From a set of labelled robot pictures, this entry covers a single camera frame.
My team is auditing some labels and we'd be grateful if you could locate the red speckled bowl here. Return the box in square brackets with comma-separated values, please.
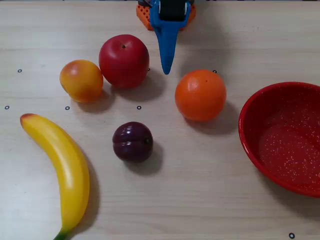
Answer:
[238, 81, 320, 198]

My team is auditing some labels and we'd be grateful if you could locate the dark purple plum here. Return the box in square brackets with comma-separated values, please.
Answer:
[112, 121, 154, 163]

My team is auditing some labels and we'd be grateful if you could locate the orange fruit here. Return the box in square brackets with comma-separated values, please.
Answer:
[174, 69, 227, 123]

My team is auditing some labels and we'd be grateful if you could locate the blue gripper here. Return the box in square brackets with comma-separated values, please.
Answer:
[149, 0, 192, 75]

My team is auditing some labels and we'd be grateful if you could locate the red apple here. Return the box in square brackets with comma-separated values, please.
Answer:
[98, 34, 150, 90]

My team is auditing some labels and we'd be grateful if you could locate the orange robot base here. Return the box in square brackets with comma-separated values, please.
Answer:
[136, 3, 197, 31]

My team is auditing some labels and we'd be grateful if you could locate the yellow banana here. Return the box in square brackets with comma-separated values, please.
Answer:
[19, 113, 90, 240]

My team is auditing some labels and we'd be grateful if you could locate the yellow orange peach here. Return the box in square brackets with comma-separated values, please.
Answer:
[59, 59, 104, 103]

